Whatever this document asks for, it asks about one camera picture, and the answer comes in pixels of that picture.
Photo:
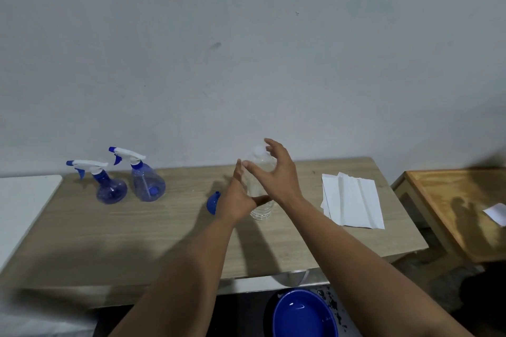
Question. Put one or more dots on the person's left hand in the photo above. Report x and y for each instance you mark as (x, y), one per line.
(233, 202)

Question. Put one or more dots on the person's right hand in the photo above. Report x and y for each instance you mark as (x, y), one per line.
(281, 182)

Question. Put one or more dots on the person's left thumb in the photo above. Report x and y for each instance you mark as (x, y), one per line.
(263, 200)

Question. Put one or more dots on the person's right thumb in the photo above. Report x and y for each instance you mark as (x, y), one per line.
(255, 171)

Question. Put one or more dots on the clear plastic bottle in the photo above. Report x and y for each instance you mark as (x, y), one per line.
(256, 186)

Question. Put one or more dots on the person's right forearm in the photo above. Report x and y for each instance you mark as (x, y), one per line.
(355, 269)

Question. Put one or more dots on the person's left forearm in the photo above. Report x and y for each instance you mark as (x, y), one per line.
(185, 281)

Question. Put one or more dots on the white bottle cap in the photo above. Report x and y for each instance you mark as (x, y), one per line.
(259, 150)

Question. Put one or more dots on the blue funnel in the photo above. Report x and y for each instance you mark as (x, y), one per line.
(212, 203)

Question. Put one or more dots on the white paper towel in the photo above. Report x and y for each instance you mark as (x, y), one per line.
(354, 200)

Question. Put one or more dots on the light blue spray bottle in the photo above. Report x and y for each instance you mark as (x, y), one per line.
(147, 184)

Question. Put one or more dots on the blue bowl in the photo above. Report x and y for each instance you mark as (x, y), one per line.
(302, 315)

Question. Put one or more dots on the white cloth with black spots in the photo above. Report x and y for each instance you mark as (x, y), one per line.
(336, 309)

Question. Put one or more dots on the dark blue round spray bottle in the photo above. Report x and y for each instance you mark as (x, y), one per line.
(110, 190)

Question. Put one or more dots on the wooden side table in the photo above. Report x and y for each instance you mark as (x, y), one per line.
(450, 210)

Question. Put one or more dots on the white paper slip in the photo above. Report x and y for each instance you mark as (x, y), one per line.
(497, 214)

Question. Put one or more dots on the white table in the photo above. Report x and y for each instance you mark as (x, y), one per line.
(19, 206)

